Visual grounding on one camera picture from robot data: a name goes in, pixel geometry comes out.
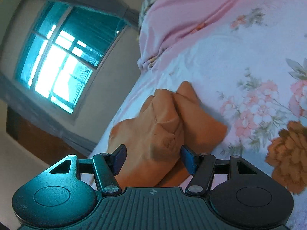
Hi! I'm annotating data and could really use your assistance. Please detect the orange garment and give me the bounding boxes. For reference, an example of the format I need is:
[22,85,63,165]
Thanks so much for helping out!
[108,81,227,189]

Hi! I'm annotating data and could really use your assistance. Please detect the brown wooden door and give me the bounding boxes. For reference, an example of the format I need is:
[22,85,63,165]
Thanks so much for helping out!
[6,107,86,165]

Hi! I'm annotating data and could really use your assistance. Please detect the left grey curtain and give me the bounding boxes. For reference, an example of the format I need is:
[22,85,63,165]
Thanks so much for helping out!
[1,74,97,156]

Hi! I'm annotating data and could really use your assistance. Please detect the floral pink bed sheet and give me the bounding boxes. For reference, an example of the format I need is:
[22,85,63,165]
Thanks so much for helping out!
[89,4,307,230]

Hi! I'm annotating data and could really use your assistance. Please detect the pink blanket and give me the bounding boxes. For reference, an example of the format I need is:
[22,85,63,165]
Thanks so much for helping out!
[137,0,300,74]

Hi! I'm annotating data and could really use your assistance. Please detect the window with white frame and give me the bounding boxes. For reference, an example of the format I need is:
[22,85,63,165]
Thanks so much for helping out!
[15,2,126,114]

